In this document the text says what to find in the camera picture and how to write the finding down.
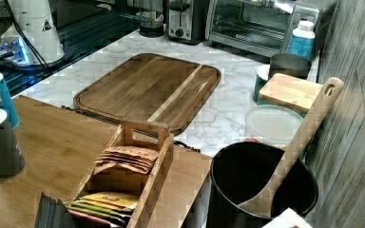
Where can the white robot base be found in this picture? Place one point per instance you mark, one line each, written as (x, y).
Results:
(32, 41)

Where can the bamboo drawer cabinet top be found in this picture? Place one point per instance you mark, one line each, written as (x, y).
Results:
(60, 146)

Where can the large dark wooden cutting board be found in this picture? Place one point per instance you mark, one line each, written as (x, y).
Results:
(150, 87)

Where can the wooden tea caddy box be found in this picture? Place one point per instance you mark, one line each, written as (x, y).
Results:
(147, 186)

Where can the brown tea bag packets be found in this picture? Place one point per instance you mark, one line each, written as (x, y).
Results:
(133, 158)

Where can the black utensil bucket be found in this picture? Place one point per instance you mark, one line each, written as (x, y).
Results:
(240, 170)

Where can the teal container with white lid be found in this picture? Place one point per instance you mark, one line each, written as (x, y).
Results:
(261, 79)

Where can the small light wooden cutting board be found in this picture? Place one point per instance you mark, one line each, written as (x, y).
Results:
(291, 92)

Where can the yellow green tea bag packets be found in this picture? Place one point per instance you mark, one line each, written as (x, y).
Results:
(113, 208)

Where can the wooden spatula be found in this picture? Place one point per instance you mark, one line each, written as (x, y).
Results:
(261, 203)

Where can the dark metal cup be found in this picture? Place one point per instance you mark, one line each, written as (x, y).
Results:
(289, 64)

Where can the silver toaster oven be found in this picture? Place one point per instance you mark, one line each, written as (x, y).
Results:
(265, 27)

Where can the blue white plastic bottle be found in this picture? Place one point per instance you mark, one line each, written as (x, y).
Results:
(302, 40)

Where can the white paper corner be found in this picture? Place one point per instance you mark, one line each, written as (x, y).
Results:
(288, 219)

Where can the black slate coaster stack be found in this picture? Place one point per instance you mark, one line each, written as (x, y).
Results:
(52, 213)

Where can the dark grey cylindrical can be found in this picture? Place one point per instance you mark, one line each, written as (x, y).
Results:
(12, 161)

